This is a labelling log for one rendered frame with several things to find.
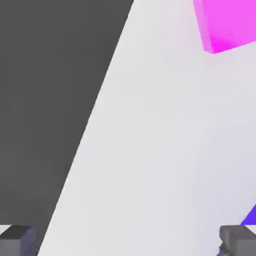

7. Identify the large purple box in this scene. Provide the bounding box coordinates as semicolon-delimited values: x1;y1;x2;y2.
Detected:
215;203;256;256

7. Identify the large magenta box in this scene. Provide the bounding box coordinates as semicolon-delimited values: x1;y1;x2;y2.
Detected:
192;0;256;55

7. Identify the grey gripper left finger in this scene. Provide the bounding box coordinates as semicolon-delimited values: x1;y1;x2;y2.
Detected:
0;224;40;256

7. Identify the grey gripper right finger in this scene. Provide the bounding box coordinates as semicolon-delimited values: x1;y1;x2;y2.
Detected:
218;224;256;256

